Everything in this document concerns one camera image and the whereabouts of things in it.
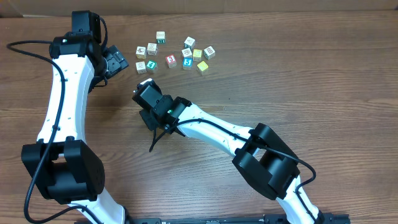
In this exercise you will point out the yellow top block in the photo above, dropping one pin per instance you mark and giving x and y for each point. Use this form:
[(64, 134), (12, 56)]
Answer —
[(197, 55)]

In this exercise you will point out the block with green R side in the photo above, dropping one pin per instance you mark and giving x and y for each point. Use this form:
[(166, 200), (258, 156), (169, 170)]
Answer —
[(160, 37)]

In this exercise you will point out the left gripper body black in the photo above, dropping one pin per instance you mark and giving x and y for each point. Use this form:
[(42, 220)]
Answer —
[(117, 61)]

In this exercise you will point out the green number 4 block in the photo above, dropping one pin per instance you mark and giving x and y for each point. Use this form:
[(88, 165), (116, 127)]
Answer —
[(151, 66)]

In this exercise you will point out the acorn picture block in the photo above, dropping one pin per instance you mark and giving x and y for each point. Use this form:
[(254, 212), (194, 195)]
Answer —
[(141, 52)]

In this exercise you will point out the yellow block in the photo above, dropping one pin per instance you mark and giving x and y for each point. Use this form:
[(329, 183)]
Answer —
[(202, 67), (197, 55)]

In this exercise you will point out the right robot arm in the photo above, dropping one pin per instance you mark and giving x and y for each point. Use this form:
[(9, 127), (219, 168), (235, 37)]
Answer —
[(265, 162)]

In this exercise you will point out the white letter J block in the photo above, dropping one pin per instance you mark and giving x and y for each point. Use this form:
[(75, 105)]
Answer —
[(141, 67)]

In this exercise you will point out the white block brown picture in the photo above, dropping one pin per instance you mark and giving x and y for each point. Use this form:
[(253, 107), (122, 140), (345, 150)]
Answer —
[(187, 53)]

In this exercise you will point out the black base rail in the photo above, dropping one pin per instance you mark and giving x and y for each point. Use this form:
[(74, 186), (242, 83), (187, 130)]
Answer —
[(265, 219)]

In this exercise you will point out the white letter E block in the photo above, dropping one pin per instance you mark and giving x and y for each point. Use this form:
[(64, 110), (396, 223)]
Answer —
[(152, 49)]

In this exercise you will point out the blue number 5 block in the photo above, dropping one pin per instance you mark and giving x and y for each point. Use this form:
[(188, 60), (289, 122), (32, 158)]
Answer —
[(187, 63)]

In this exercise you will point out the white block red drawing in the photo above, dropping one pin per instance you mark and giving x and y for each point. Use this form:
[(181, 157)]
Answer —
[(209, 52)]

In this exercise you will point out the red number 3 block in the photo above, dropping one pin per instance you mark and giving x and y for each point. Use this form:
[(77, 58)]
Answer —
[(171, 61)]

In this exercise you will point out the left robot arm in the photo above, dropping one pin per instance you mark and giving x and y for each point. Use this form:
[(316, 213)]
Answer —
[(62, 166)]

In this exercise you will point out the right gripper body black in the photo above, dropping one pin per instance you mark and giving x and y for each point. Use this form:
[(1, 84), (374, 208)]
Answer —
[(147, 118)]

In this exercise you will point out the white block top right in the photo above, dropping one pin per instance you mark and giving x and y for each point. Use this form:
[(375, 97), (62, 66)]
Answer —
[(189, 43)]

